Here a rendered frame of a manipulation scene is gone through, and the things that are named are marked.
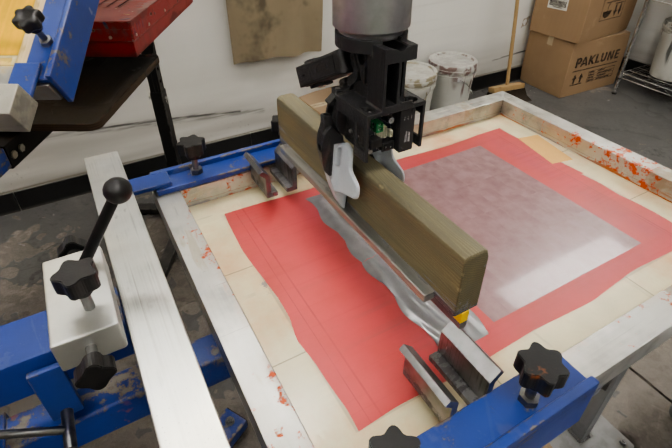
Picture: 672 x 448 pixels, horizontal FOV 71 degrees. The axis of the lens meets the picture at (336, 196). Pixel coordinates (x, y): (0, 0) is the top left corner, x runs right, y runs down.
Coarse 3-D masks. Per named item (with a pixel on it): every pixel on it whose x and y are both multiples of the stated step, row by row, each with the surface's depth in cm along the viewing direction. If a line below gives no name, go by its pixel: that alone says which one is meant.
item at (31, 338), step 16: (16, 320) 48; (32, 320) 48; (0, 336) 47; (16, 336) 47; (32, 336) 47; (48, 336) 47; (128, 336) 49; (0, 352) 45; (16, 352) 45; (32, 352) 45; (48, 352) 45; (112, 352) 49; (128, 352) 50; (0, 368) 44; (16, 368) 44; (32, 368) 45; (0, 384) 44; (16, 384) 45; (0, 400) 45; (16, 400) 46
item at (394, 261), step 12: (288, 156) 69; (300, 168) 66; (312, 180) 63; (324, 192) 61; (336, 204) 59; (348, 216) 57; (360, 228) 55; (372, 240) 53; (384, 252) 51; (396, 264) 50; (408, 276) 48; (420, 288) 47
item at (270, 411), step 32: (512, 96) 106; (416, 128) 96; (448, 128) 100; (544, 128) 97; (576, 128) 93; (608, 160) 87; (640, 160) 84; (192, 192) 77; (224, 192) 80; (192, 224) 69; (192, 256) 63; (192, 288) 63; (224, 288) 59; (224, 320) 55; (640, 320) 55; (224, 352) 51; (256, 352) 51; (576, 352) 51; (608, 352) 51; (640, 352) 53; (256, 384) 48; (256, 416) 45; (288, 416) 45
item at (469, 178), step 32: (416, 160) 90; (448, 160) 90; (480, 160) 90; (512, 160) 90; (544, 160) 90; (416, 192) 82; (448, 192) 82; (480, 192) 82; (512, 192) 82; (256, 224) 75; (288, 224) 75; (320, 224) 75; (256, 256) 69; (288, 256) 69; (320, 256) 69; (352, 256) 69; (288, 288) 63
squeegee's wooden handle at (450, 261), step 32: (288, 96) 70; (288, 128) 69; (384, 192) 50; (384, 224) 52; (416, 224) 46; (448, 224) 45; (416, 256) 48; (448, 256) 43; (480, 256) 42; (448, 288) 44; (480, 288) 45
